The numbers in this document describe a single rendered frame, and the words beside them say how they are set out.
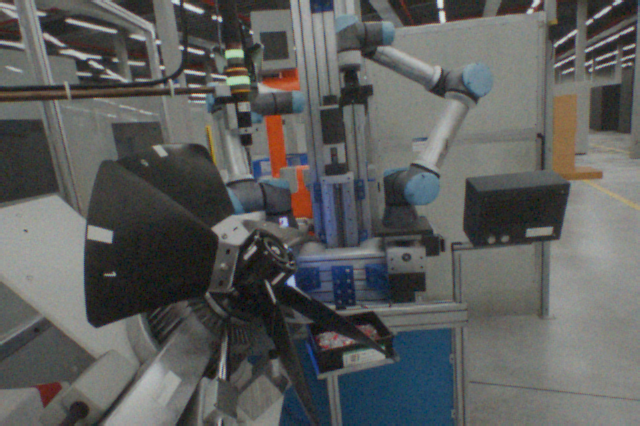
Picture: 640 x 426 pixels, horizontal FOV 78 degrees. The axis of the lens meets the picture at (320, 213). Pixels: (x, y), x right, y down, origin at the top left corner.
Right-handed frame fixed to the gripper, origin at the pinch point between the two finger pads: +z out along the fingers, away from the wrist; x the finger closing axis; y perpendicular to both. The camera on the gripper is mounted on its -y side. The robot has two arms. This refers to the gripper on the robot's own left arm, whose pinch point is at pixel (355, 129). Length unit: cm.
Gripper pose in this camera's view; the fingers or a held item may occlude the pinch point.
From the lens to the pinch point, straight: 133.8
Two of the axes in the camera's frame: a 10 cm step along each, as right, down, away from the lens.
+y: 0.4, -2.1, 9.8
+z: 1.0, 9.7, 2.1
